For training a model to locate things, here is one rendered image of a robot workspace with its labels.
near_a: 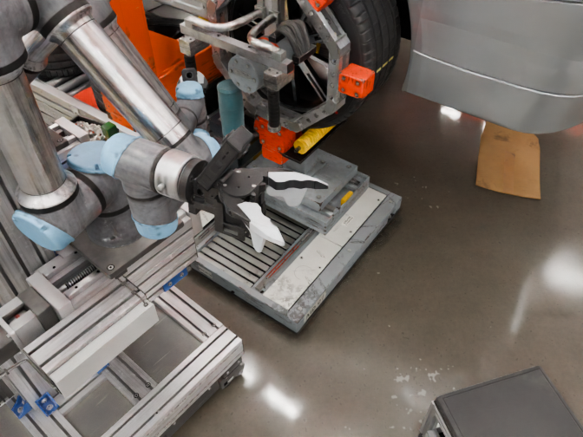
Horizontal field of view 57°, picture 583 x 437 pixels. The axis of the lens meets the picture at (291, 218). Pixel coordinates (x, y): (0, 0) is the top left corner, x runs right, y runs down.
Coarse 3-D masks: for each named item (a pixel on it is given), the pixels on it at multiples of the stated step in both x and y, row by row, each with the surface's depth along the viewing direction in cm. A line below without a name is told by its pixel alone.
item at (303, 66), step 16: (240, 0) 190; (256, 0) 199; (288, 0) 177; (240, 16) 193; (288, 16) 180; (304, 16) 176; (336, 16) 166; (240, 32) 200; (304, 64) 188; (304, 80) 214; (320, 80) 190; (288, 96) 206; (304, 96) 206; (320, 96) 192
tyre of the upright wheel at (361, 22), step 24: (336, 0) 162; (360, 0) 163; (384, 0) 170; (360, 24) 163; (384, 24) 172; (360, 48) 167; (384, 48) 175; (384, 72) 183; (264, 96) 207; (336, 120) 192
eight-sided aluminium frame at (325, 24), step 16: (224, 0) 178; (304, 0) 161; (208, 16) 187; (224, 16) 188; (320, 16) 160; (224, 32) 193; (320, 32) 162; (336, 32) 164; (336, 48) 162; (224, 64) 198; (336, 64) 166; (336, 80) 170; (256, 96) 203; (336, 96) 174; (256, 112) 202; (288, 112) 198; (320, 112) 182; (288, 128) 197; (304, 128) 192
